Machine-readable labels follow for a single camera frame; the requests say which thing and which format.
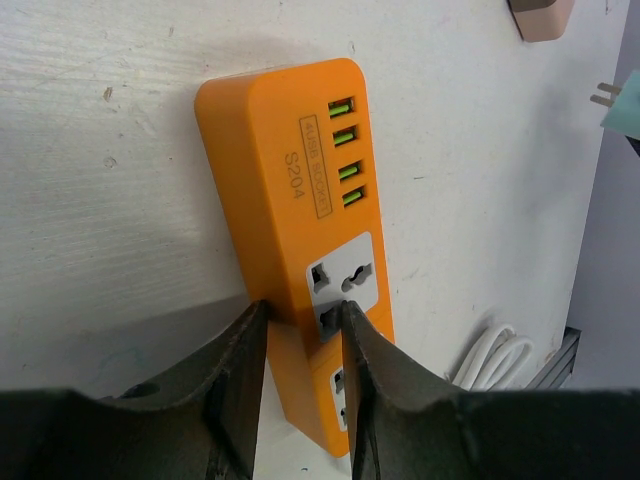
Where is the orange power strip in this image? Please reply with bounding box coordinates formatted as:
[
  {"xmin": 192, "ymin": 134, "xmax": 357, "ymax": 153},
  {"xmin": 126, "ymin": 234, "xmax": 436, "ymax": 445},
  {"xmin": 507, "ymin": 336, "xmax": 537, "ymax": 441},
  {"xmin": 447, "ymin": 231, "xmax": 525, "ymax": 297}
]
[{"xmin": 194, "ymin": 58, "xmax": 394, "ymax": 457}]

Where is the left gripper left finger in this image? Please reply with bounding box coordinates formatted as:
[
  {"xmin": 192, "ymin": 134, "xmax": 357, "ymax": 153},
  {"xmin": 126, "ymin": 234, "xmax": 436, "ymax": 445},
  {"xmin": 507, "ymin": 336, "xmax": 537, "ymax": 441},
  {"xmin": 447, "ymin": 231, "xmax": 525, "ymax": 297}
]
[{"xmin": 1, "ymin": 300, "xmax": 270, "ymax": 479}]

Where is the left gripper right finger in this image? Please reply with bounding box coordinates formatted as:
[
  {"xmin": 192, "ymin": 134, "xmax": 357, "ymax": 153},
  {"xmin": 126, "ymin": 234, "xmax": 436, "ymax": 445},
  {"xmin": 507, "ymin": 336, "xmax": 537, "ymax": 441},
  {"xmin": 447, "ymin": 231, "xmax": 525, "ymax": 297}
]
[{"xmin": 340, "ymin": 301, "xmax": 639, "ymax": 479}]

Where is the pink plug charger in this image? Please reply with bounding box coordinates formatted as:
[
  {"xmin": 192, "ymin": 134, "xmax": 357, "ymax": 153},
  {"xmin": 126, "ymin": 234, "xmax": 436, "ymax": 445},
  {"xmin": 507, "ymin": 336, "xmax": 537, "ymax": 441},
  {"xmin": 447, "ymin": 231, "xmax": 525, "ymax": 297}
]
[{"xmin": 507, "ymin": 0, "xmax": 575, "ymax": 43}]

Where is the teal plug charger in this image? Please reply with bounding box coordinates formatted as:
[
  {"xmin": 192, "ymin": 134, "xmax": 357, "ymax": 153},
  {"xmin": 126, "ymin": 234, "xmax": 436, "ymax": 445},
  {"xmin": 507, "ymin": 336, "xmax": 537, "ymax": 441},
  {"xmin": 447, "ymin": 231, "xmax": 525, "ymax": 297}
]
[{"xmin": 590, "ymin": 69, "xmax": 640, "ymax": 140}]

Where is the white power cord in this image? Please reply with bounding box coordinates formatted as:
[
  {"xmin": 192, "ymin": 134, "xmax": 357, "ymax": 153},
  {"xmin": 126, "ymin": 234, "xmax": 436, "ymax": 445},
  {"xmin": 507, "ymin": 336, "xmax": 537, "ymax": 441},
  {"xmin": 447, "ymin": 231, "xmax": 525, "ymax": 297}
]
[{"xmin": 444, "ymin": 322, "xmax": 537, "ymax": 392}]

